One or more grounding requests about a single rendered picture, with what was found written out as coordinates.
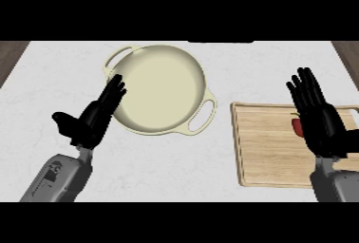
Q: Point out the red bell pepper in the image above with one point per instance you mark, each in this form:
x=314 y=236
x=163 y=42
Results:
x=298 y=126

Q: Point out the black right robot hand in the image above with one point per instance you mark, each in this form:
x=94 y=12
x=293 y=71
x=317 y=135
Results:
x=323 y=123

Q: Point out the pale wooden cutting board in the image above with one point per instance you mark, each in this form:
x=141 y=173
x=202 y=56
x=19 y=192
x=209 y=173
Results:
x=271 y=148

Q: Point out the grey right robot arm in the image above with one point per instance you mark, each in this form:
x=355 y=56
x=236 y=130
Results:
x=335 y=183

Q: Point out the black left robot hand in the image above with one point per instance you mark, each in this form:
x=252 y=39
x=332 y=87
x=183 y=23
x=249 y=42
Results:
x=97 y=117

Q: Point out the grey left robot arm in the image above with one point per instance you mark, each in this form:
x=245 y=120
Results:
x=59 y=178

